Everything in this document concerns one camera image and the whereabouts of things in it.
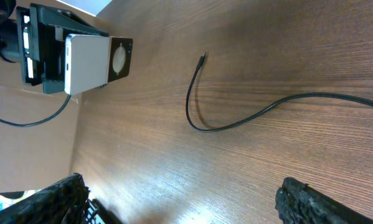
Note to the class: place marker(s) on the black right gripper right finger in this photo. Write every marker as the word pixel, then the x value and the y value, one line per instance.
pixel 296 202

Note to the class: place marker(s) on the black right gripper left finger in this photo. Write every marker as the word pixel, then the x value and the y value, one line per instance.
pixel 65 201

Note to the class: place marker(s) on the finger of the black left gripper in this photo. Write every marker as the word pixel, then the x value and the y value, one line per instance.
pixel 45 19
pixel 53 86

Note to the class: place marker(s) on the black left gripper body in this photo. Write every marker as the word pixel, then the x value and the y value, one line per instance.
pixel 51 67

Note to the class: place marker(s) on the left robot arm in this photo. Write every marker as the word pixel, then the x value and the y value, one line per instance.
pixel 9 42

